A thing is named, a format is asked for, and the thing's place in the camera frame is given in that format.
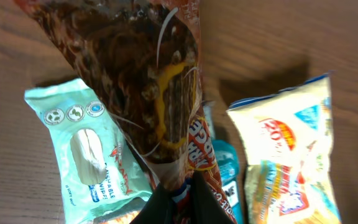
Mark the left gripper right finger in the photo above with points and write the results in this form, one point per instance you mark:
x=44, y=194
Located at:
x=204, y=206

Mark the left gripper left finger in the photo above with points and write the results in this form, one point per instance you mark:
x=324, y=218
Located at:
x=158, y=210

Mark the small orange packet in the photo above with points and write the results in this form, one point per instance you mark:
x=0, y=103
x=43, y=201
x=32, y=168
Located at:
x=125, y=218

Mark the teal Listerine mouthwash bottle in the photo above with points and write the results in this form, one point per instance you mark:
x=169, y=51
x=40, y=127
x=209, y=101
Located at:
x=228, y=165

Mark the mint green wipes pack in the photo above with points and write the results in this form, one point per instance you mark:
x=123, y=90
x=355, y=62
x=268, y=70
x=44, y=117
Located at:
x=99, y=174

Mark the yellow snack bag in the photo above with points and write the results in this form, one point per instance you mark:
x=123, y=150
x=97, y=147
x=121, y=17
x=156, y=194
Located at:
x=288, y=139

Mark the red brown snack wrapper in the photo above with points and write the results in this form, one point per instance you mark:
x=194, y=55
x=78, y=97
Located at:
x=141, y=58

